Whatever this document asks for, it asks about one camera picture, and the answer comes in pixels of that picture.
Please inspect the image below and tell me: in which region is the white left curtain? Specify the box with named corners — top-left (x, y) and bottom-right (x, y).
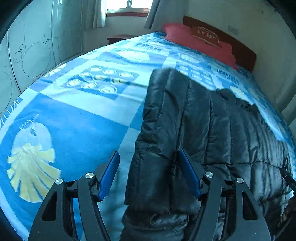
top-left (82, 0), bottom-right (107, 31)

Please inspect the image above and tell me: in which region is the bright window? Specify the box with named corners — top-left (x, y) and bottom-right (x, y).
top-left (106, 0), bottom-right (153, 10)

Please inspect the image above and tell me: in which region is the white wardrobe with circles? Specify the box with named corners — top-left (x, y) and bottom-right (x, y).
top-left (1, 1), bottom-right (83, 113)

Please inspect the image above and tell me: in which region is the black puffer down jacket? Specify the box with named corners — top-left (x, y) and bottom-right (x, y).
top-left (120, 69), bottom-right (292, 240)

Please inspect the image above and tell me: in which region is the grey right curtain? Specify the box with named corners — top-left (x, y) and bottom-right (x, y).
top-left (144, 0), bottom-right (189, 31)

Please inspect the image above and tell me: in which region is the blue patterned bed blanket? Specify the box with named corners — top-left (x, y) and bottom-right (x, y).
top-left (1, 33), bottom-right (295, 240)

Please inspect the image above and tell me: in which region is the dark wooden nightstand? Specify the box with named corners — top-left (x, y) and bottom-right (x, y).
top-left (107, 35), bottom-right (136, 45)

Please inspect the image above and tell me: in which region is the red pillow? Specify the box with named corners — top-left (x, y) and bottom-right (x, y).
top-left (163, 23), bottom-right (238, 69)

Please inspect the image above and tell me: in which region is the dark wooden headboard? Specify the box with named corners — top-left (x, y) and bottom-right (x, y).
top-left (183, 15), bottom-right (257, 73)

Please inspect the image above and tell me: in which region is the white wall outlet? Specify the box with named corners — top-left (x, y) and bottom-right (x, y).
top-left (228, 25), bottom-right (239, 36)

